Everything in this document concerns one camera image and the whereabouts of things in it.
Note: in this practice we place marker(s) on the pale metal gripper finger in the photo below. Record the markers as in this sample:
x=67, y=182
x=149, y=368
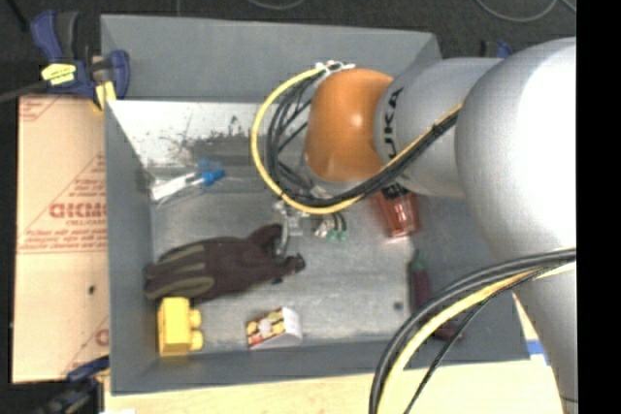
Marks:
x=281, y=243
x=288, y=243

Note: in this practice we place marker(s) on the dark brown glove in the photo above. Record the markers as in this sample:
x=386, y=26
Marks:
x=223, y=264

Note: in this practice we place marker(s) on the grey metal bin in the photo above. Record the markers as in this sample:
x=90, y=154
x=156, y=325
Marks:
x=339, y=296

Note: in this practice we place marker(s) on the small colourful printed box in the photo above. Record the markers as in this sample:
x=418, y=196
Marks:
x=274, y=328

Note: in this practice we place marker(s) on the orange clear bottle, black cap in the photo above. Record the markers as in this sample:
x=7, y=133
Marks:
x=400, y=215

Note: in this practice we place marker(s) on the yellow toy block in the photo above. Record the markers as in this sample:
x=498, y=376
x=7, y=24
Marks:
x=175, y=327

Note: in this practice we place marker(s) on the dark red bottle, green cap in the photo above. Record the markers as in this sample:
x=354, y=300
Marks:
x=420, y=286

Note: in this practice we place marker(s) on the brown cardboard board, red print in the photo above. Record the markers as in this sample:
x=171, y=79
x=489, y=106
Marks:
x=53, y=228

